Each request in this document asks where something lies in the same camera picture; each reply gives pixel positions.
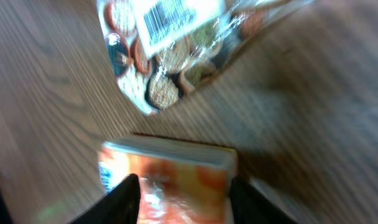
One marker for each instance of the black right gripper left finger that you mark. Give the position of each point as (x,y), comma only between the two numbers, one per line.
(119,206)

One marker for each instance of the beige Pantree snack bag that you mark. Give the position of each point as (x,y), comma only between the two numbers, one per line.
(162,50)

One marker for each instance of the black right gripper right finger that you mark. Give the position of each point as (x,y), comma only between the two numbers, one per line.
(249,206)

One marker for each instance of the orange snack packet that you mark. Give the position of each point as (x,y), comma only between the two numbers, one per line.
(180,181)

